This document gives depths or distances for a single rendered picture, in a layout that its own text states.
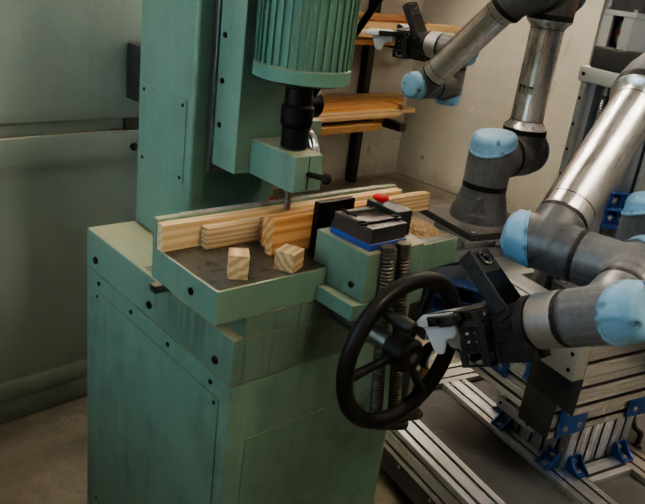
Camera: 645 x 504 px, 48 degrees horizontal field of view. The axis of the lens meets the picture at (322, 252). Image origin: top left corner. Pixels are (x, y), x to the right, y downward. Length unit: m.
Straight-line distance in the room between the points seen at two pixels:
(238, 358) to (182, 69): 0.57
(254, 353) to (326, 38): 0.54
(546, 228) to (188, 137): 0.74
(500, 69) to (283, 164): 3.70
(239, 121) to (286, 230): 0.23
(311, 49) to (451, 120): 3.95
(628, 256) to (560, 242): 0.09
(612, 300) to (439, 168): 4.39
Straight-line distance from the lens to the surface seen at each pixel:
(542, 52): 1.97
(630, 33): 1.73
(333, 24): 1.25
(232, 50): 1.38
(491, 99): 4.98
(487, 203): 1.90
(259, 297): 1.20
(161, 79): 1.53
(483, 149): 1.88
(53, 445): 2.32
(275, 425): 1.38
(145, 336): 1.49
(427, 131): 5.29
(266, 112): 1.41
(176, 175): 1.50
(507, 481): 2.03
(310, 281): 1.26
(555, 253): 1.01
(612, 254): 1.00
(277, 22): 1.26
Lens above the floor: 1.40
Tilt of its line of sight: 22 degrees down
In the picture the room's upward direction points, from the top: 7 degrees clockwise
